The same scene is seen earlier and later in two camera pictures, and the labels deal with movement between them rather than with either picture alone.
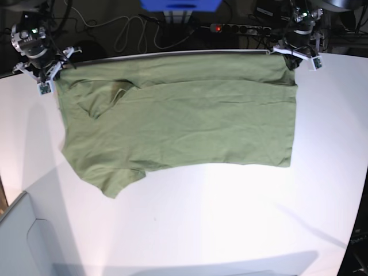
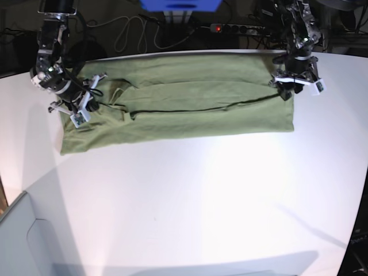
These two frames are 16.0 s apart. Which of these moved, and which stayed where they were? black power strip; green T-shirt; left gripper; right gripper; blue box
Moved: right gripper; left gripper; green T-shirt
Stayed: black power strip; blue box
